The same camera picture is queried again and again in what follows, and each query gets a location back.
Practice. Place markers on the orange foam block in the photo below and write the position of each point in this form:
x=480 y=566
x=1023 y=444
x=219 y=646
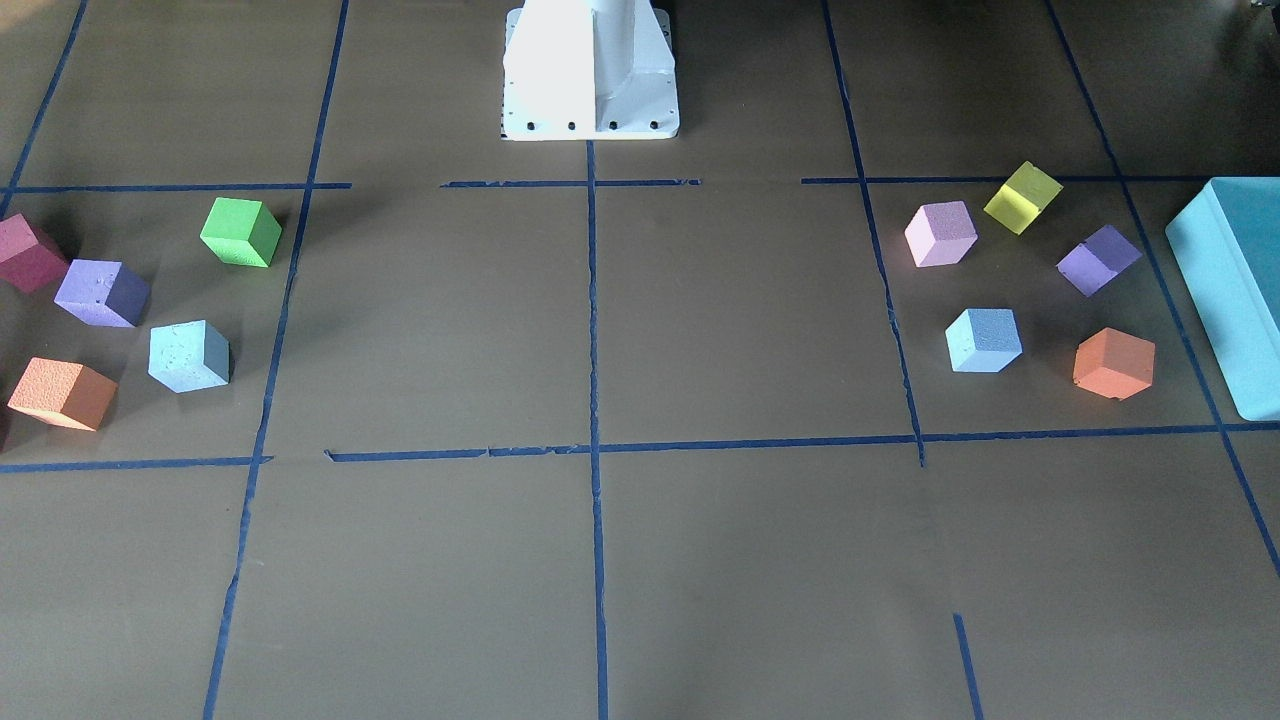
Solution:
x=62 y=394
x=1114 y=364

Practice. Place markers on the green foam block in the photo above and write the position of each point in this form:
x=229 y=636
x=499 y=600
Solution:
x=241 y=232

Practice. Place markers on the pink foam block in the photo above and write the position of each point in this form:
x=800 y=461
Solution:
x=940 y=233

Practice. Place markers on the purple foam block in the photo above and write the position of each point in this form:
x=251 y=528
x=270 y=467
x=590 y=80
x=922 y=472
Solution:
x=1098 y=260
x=103 y=293

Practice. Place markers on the maroon foam block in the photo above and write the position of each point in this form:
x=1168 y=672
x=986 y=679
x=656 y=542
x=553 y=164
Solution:
x=29 y=258

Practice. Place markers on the teal plastic bin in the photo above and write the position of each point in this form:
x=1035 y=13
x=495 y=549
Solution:
x=1226 y=242

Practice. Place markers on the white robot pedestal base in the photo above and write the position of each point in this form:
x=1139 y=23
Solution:
x=587 y=71

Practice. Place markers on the light blue block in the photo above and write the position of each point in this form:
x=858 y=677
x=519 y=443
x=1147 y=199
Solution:
x=983 y=340
x=188 y=356

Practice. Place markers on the yellow foam block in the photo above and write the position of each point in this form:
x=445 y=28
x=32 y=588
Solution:
x=1022 y=197

